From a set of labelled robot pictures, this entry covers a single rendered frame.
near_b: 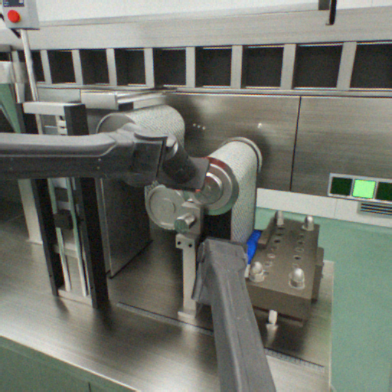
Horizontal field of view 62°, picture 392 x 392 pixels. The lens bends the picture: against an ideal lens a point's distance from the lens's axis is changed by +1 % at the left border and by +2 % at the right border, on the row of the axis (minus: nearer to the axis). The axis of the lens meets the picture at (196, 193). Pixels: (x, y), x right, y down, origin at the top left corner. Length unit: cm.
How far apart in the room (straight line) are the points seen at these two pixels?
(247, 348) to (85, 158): 31
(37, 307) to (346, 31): 110
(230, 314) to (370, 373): 177
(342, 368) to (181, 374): 145
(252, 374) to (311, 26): 86
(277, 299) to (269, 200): 286
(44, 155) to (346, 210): 335
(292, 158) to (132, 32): 67
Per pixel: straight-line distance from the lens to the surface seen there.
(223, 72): 114
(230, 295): 48
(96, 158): 46
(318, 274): 96
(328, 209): 361
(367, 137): 103
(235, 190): 75
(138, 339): 87
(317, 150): 104
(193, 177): 64
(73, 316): 97
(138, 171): 51
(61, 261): 98
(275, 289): 81
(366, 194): 107
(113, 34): 125
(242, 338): 42
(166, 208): 85
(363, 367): 219
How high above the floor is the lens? 151
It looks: 21 degrees down
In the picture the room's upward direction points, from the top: straight up
